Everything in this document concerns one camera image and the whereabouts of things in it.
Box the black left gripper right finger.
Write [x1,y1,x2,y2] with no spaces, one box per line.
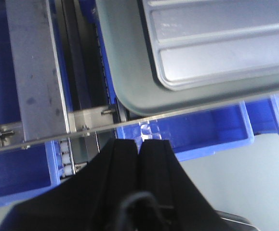
[138,140,226,231]

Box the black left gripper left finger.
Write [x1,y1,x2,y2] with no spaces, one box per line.
[0,139,138,231]

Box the silver metal tray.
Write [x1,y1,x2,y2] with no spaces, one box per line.
[96,0,279,116]

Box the steel shelf front beam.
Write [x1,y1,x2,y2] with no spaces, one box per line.
[0,90,279,154]

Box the blue plastic bin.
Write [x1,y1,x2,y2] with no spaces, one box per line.
[117,103,254,162]
[0,141,63,207]

